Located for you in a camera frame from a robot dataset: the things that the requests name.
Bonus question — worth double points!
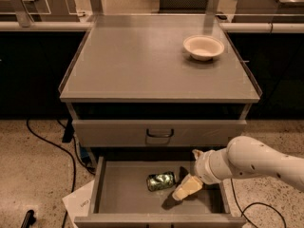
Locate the black floor cable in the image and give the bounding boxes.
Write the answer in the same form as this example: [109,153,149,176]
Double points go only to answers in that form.
[26,117,96,228]
[226,178,288,228]

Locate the white horizontal rail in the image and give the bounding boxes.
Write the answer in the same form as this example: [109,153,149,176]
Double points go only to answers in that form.
[0,22,304,33]

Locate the black object on floor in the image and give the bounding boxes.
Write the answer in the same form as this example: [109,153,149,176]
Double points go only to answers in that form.
[21,210,36,228]

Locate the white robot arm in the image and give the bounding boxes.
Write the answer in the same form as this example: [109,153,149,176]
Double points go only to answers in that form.
[172,136,304,201]

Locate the open grey middle drawer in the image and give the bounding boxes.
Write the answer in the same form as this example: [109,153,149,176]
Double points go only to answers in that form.
[74,157,245,228]

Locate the black floor cable left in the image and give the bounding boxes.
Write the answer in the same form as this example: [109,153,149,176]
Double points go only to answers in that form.
[26,117,96,228]

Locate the grey drawer cabinet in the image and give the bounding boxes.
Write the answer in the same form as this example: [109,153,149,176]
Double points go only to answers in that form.
[60,14,261,161]

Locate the white paper bowl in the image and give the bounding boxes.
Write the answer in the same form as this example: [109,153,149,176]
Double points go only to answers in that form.
[183,35,225,61]

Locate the black drawer handle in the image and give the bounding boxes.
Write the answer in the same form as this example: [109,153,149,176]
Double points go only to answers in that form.
[146,128,174,138]

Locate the white paper sheet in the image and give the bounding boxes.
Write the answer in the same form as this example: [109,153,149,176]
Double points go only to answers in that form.
[62,180,94,228]

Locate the crushed green can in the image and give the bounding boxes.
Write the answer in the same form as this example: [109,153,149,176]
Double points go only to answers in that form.
[146,171,176,192]

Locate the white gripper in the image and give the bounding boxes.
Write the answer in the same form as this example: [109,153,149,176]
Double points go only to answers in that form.
[172,149,233,201]

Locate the grey top drawer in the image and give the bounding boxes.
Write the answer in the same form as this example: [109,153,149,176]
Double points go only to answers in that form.
[72,120,246,147]

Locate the black floor cable right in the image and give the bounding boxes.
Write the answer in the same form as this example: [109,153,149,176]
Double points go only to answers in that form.
[226,178,288,228]

